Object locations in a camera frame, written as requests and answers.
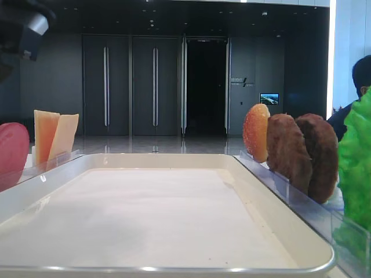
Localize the red tomato slice outer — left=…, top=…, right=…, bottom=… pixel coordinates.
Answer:
left=1, top=122, right=30, bottom=192

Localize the open glass doorway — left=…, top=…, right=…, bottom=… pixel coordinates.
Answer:
left=184, top=38, right=227, bottom=137

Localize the person in dark clothes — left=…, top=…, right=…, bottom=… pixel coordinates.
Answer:
left=326, top=54, right=371, bottom=142

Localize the white rectangular metal tray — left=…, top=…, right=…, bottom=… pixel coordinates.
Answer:
left=1, top=153, right=336, bottom=277

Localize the dark brown meat patty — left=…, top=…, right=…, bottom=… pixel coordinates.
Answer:
left=296, top=114, right=339, bottom=204

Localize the small wall screen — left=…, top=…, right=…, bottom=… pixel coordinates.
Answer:
left=260, top=93, right=279, bottom=105

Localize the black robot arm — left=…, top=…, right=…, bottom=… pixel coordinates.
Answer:
left=1, top=1, right=56, bottom=61

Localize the green lettuce leaf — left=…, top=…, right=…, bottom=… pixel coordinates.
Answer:
left=333, top=90, right=370, bottom=263

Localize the orange cheese slice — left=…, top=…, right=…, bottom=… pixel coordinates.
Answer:
left=34, top=110, right=60, bottom=165

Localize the dark double door left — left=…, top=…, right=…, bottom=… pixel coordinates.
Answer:
left=83, top=35, right=129, bottom=136

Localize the clear long left rail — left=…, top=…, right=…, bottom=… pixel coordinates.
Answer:
left=1, top=150, right=82, bottom=192

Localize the pale yellow cheese slice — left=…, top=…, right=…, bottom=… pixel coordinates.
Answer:
left=48, top=114, right=79, bottom=160

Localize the clear long rail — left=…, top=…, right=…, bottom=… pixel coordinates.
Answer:
left=1, top=150, right=82, bottom=192
left=236, top=151, right=370, bottom=277

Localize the clear holder for patties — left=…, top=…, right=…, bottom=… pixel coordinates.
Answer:
left=323, top=187, right=344, bottom=211

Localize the clear long right rail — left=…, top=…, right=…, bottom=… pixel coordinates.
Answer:
left=236, top=151, right=370, bottom=277

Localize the brown meat patty inner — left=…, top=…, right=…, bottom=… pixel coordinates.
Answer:
left=267, top=114, right=312, bottom=195

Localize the dark double door middle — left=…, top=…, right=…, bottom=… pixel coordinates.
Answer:
left=133, top=37, right=179, bottom=136

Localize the bun top right far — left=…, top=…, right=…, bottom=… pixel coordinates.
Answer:
left=243, top=104, right=270, bottom=163

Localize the dark double door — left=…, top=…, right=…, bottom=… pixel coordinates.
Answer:
left=133, top=37, right=179, bottom=136
left=83, top=35, right=129, bottom=136

